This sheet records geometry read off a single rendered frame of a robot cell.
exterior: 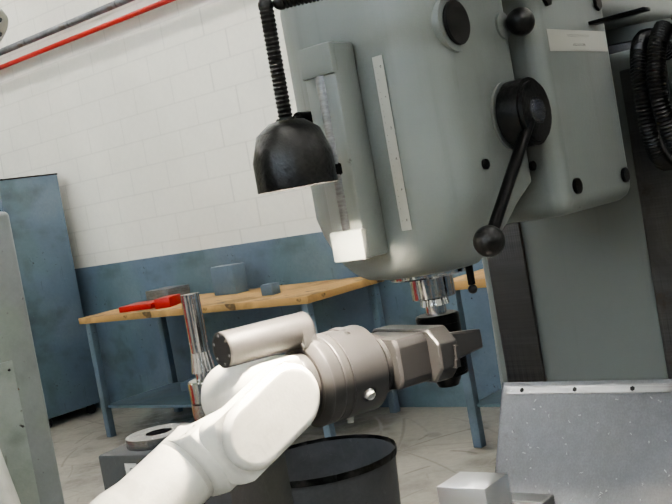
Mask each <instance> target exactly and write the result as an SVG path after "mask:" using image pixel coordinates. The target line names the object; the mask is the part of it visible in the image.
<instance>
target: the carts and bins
mask: <svg viewBox="0 0 672 504"><path fill-rule="evenodd" d="M394 446H395V447H394ZM284 453H285V458H286V464H287V469H288V475H289V480H290V486H291V491H292V497H293V502H294V504H401V500H400V490H399V481H398V472H397V463H396V453H397V446H396V443H395V441H394V440H393V439H391V438H389V437H385V436H380V435H370V434H354V435H342V436H333V437H326V438H320V439H315V440H310V441H306V442H302V443H298V444H294V445H290V446H289V447H288V448H287V449H286V450H285V451H284Z"/></svg>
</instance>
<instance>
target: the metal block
mask: <svg viewBox="0 0 672 504"><path fill-rule="evenodd" d="M437 493H438V499H439V504H513V503H512V497H511V491H510V485H509V480H508V474H507V473H489V472H459V473H457V474H456V475H454V476H453V477H451V478H449V479H448V480H446V481H445V482H443V483H442V484H440V485H439V486H437Z"/></svg>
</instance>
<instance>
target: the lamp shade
mask: <svg viewBox="0 0 672 504"><path fill-rule="evenodd" d="M253 169H254V175H255V181H256V186H257V192H258V194H266V193H272V192H278V191H284V190H290V189H296V188H302V187H307V186H313V185H318V184H323V183H328V182H333V181H338V178H337V172H336V166H335V161H334V155H333V150H332V148H331V146H330V144H329V142H328V140H327V139H326V137H325V135H324V133H323V131H322V129H321V127H320V126H318V125H316V124H314V123H312V122H310V121H308V120H307V119H305V118H296V116H292V117H285V118H280V119H277V120H276V122H274V123H271V124H268V125H267V127H266V128H265V129H264V130H263V131H262V132H261V133H260V134H259V135H258V136H257V137H256V142H255V150H254V157H253Z"/></svg>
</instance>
